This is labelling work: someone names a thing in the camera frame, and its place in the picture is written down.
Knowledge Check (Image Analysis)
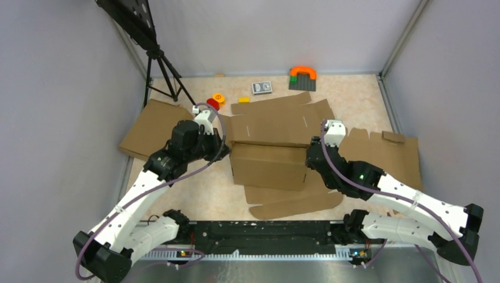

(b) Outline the flat cardboard blank at right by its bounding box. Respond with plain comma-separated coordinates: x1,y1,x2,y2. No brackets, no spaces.
339,128,423,191

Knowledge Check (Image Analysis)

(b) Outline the black tripod stand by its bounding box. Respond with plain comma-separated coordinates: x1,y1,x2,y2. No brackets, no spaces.
96,0,196,106

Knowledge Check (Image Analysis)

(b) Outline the small red toy piece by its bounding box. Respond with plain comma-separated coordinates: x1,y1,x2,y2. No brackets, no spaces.
206,93,226,111

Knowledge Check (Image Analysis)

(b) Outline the flat cardboard blank underneath left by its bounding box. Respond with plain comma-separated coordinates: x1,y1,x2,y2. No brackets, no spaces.
224,92,344,220

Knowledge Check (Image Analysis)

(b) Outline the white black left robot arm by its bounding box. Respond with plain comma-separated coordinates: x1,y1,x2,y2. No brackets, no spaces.
73,105,230,282

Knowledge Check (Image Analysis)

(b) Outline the folded brown cardboard box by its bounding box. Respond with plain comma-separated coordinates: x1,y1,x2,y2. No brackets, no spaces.
119,100,193,160

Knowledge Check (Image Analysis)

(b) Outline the orange green grey toy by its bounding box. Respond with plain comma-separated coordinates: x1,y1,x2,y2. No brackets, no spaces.
288,66,317,91

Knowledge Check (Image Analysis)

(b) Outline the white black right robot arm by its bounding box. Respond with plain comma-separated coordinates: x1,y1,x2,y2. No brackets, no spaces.
305,120,484,266

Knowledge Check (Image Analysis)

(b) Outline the large cardboard box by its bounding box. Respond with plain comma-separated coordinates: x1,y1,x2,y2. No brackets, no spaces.
230,143,307,191

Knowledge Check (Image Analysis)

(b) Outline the aluminium frame rail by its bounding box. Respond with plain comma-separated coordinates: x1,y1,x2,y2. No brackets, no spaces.
84,221,462,283

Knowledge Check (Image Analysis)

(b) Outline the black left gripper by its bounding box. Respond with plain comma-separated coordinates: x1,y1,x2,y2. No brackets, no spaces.
186,127,232,163

